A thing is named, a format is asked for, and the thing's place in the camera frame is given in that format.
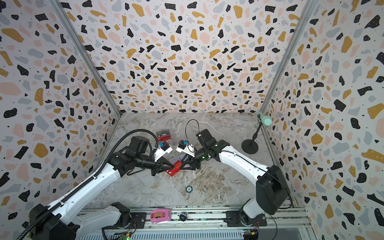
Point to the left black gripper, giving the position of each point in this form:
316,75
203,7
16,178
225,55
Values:
162,166

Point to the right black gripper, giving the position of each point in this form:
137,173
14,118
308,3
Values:
190,160

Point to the yellow leather card holder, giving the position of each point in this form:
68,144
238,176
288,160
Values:
179,159

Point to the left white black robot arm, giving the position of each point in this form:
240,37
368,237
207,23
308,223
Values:
60,220

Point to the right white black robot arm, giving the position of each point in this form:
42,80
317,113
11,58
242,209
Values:
271,188

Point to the clear acrylic card box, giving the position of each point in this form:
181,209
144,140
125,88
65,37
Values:
164,135

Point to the pink tape dispenser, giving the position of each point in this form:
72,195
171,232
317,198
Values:
160,215

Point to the small black knob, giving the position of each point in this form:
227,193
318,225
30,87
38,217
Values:
183,216

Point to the black microphone stand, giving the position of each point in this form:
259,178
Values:
250,146

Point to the green circuit board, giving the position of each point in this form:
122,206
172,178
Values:
125,236

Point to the right circuit board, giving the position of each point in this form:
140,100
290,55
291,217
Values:
252,234

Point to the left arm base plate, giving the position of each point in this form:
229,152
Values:
130,222

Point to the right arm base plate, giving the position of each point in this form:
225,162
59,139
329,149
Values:
239,219

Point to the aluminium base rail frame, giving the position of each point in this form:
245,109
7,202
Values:
207,223

